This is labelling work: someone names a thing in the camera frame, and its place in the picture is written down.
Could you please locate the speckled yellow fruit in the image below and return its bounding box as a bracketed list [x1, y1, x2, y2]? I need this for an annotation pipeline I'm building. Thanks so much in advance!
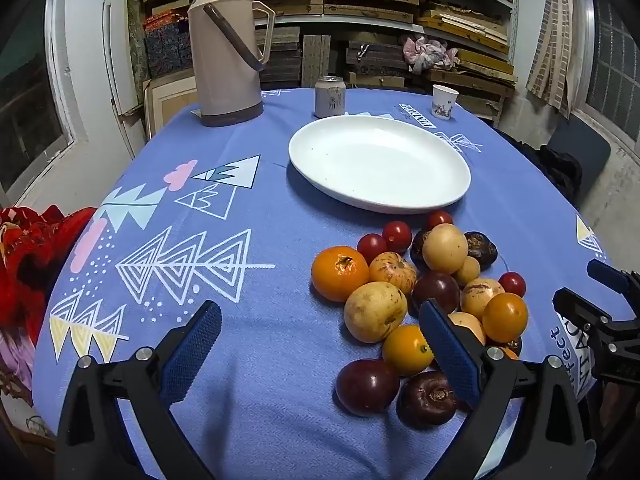
[460, 278, 506, 321]
[368, 251, 418, 296]

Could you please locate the blue printed tablecloth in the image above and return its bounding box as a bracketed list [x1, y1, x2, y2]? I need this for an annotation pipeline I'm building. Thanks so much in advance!
[32, 87, 621, 480]

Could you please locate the small yellow fruit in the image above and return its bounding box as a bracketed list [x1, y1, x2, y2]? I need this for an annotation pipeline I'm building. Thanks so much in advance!
[452, 256, 481, 287]

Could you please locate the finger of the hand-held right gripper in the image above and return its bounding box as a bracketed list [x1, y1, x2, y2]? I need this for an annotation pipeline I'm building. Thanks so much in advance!
[552, 287, 613, 333]
[587, 259, 640, 308]

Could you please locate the white metal shelf rack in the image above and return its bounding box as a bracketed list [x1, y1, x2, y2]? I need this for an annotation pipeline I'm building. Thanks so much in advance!
[220, 0, 518, 126]

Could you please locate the dark brown water chestnut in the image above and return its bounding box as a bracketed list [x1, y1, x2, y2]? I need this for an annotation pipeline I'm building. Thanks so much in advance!
[464, 231, 499, 267]
[396, 371, 458, 430]
[410, 230, 432, 268]

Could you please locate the yellow round fruit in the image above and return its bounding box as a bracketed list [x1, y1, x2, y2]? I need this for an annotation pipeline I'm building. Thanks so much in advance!
[422, 223, 469, 274]
[447, 311, 487, 346]
[343, 281, 408, 344]

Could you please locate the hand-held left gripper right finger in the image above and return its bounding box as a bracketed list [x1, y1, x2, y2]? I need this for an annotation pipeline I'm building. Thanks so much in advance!
[418, 299, 598, 480]

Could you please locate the white beverage can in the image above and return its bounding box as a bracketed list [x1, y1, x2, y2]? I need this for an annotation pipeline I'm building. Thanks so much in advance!
[314, 76, 346, 119]

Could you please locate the pink cloth bundle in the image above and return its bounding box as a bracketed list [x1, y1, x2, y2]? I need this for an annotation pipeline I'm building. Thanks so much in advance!
[402, 34, 458, 75]

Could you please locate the beige thermos flask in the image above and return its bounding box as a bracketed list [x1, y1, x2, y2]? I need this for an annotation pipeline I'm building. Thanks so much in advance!
[187, 0, 276, 128]

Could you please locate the printed paper cup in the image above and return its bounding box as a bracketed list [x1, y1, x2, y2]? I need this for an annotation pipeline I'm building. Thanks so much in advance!
[431, 84, 460, 121]

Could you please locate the light wooden frame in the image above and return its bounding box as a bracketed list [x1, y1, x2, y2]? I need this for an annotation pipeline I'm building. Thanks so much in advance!
[142, 72, 201, 141]

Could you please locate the red printed blanket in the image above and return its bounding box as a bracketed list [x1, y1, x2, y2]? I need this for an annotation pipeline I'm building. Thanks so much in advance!
[0, 205, 98, 411]

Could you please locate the white plate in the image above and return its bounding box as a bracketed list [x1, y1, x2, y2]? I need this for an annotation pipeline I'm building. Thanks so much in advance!
[288, 115, 472, 215]

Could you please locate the black cloth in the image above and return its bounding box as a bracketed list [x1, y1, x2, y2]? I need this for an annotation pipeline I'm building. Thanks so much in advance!
[495, 130, 583, 211]

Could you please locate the dark purple plum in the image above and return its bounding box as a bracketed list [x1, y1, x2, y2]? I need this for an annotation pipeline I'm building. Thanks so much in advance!
[335, 358, 401, 417]
[411, 271, 461, 316]

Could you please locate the checked hanging curtain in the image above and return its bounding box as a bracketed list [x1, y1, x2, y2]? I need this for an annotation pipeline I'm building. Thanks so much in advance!
[525, 0, 581, 118]

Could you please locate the dark blue chair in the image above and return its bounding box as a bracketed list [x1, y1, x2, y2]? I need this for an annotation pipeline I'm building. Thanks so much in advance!
[542, 117, 612, 201]

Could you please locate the white framed window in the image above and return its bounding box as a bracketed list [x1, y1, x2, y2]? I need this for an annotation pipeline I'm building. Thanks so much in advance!
[0, 55, 76, 201]

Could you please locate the white board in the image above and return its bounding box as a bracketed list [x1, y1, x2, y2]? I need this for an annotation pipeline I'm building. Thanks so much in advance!
[102, 0, 146, 156]

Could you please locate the large orange tangerine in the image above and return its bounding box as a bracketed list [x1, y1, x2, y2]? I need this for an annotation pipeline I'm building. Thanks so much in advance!
[311, 245, 371, 303]

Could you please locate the orange tomato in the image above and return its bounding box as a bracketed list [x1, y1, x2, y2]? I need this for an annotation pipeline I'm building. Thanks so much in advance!
[382, 325, 435, 377]
[482, 292, 529, 344]

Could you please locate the barred window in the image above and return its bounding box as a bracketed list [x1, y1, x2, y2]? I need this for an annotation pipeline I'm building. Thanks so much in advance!
[575, 0, 640, 141]

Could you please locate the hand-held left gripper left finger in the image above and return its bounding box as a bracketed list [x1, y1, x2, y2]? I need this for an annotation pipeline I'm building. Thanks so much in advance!
[55, 301, 223, 480]

